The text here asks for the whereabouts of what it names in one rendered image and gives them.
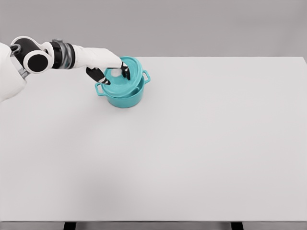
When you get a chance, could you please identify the teal pot lid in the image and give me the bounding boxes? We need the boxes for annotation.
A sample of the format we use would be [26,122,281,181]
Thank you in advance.
[100,56,144,99]

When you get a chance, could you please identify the teal pot with handles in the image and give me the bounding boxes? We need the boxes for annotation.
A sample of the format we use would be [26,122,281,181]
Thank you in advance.
[95,69,151,109]

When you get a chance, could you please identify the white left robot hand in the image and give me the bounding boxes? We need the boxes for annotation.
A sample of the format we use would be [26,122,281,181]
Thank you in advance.
[85,47,131,86]

